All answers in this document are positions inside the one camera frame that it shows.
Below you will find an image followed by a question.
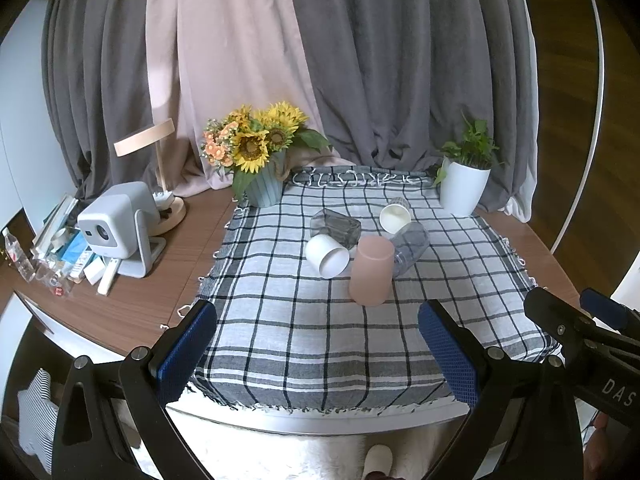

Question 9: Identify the clear glass cup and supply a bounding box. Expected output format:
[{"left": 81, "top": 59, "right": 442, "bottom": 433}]
[{"left": 391, "top": 221, "right": 431, "bottom": 279}]

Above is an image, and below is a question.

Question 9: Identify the pink cup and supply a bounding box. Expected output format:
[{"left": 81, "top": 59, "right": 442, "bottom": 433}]
[{"left": 349, "top": 236, "right": 396, "bottom": 306}]

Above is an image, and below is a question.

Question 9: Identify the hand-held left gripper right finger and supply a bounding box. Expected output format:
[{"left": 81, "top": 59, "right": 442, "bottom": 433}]
[{"left": 417, "top": 299, "right": 587, "bottom": 480}]

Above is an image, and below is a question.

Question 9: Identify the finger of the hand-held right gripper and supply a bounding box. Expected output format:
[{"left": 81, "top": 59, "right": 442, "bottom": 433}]
[
  {"left": 579, "top": 287, "right": 640, "bottom": 335},
  {"left": 523, "top": 287, "right": 597, "bottom": 357}
]

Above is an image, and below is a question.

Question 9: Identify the clear plastic bottle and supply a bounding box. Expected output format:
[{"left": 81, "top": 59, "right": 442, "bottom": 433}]
[{"left": 1, "top": 229, "right": 32, "bottom": 277}]

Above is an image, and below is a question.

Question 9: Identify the blue packet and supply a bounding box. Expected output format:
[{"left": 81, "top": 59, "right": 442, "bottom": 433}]
[{"left": 50, "top": 232, "right": 97, "bottom": 272}]

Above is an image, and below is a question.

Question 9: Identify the wooden desk lamp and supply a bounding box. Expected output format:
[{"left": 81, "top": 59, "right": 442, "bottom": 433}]
[{"left": 113, "top": 118, "right": 187, "bottom": 235}]

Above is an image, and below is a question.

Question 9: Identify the white slipper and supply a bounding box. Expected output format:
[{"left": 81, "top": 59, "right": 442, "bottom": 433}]
[{"left": 362, "top": 444, "right": 394, "bottom": 479}]

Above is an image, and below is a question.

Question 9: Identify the small white cup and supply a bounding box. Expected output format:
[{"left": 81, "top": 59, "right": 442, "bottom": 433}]
[{"left": 379, "top": 197, "right": 412, "bottom": 235}]

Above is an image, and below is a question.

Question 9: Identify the striped star pillow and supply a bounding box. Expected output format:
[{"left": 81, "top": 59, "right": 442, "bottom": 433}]
[{"left": 17, "top": 367, "right": 60, "bottom": 476}]

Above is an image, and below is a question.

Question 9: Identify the white remote control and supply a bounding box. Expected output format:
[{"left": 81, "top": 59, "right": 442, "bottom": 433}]
[{"left": 97, "top": 258, "right": 121, "bottom": 296}]

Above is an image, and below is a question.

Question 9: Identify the green plant in white pot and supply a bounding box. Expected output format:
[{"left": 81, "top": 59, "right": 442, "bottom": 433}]
[{"left": 432, "top": 111, "right": 506, "bottom": 217}]

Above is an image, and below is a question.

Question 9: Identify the grey square glass cup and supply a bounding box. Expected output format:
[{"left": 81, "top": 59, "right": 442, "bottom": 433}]
[{"left": 310, "top": 208, "right": 362, "bottom": 250}]

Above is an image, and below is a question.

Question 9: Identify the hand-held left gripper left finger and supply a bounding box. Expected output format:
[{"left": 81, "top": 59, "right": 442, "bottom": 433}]
[{"left": 51, "top": 299, "right": 219, "bottom": 480}]

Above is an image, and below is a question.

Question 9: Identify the checkered tablecloth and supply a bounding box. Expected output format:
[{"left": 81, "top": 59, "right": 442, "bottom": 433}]
[{"left": 192, "top": 165, "right": 562, "bottom": 414}]

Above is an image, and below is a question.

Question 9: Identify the sunflower bouquet in teal pot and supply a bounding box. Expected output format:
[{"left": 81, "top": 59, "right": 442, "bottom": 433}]
[{"left": 200, "top": 101, "right": 334, "bottom": 209}]

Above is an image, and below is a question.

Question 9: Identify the white projector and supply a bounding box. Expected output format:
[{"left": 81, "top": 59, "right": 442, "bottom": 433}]
[{"left": 77, "top": 182, "right": 167, "bottom": 279}]

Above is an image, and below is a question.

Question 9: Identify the grey curtain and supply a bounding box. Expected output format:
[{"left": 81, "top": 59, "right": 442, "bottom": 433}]
[
  {"left": 42, "top": 0, "right": 157, "bottom": 202},
  {"left": 286, "top": 0, "right": 540, "bottom": 217}
]

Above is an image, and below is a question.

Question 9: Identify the pink curtain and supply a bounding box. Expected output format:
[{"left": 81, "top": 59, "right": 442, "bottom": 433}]
[{"left": 144, "top": 0, "right": 323, "bottom": 199}]

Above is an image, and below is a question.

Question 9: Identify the small white box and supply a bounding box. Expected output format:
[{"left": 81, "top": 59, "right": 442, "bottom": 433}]
[{"left": 82, "top": 259, "right": 107, "bottom": 284}]

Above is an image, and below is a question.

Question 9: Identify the large white cup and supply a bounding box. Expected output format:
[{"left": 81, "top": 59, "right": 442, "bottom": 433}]
[{"left": 305, "top": 234, "right": 350, "bottom": 279}]

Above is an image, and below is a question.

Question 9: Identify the white curved pole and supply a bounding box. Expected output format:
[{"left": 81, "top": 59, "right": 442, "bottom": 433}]
[{"left": 549, "top": 0, "right": 609, "bottom": 257}]

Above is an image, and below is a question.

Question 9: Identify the person's right hand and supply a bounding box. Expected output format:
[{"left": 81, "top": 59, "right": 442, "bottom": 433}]
[{"left": 584, "top": 411, "right": 610, "bottom": 480}]

